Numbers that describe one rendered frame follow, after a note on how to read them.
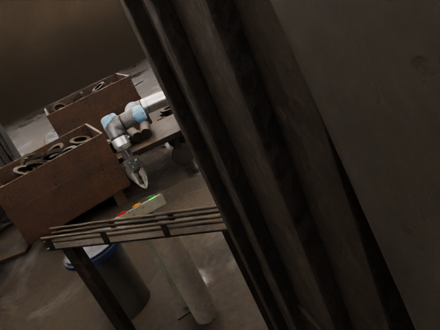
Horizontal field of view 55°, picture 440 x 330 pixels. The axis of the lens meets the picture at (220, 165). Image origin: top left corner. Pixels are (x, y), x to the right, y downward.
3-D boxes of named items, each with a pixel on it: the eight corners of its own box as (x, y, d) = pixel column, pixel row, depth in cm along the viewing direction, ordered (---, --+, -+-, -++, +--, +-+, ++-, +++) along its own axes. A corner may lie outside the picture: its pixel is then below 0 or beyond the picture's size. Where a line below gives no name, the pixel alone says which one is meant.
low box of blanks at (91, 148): (117, 177, 430) (84, 119, 405) (138, 195, 366) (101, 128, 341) (30, 227, 401) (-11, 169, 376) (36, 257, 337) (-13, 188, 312)
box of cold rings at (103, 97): (141, 122, 593) (116, 71, 564) (158, 131, 519) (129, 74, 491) (73, 158, 567) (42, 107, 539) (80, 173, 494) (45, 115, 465)
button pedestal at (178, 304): (215, 296, 213) (162, 196, 189) (173, 323, 208) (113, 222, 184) (205, 281, 227) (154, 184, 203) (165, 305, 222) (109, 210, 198)
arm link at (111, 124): (114, 110, 188) (97, 120, 188) (126, 133, 188) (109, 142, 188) (118, 112, 196) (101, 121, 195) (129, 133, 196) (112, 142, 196)
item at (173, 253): (222, 315, 200) (176, 227, 180) (200, 329, 197) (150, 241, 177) (213, 301, 210) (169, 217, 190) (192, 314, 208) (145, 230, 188)
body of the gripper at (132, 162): (128, 173, 187) (115, 149, 187) (128, 174, 196) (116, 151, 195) (144, 165, 189) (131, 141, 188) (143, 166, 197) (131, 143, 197)
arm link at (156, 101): (213, 63, 209) (120, 101, 207) (217, 65, 199) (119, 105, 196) (222, 85, 213) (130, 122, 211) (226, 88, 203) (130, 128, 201)
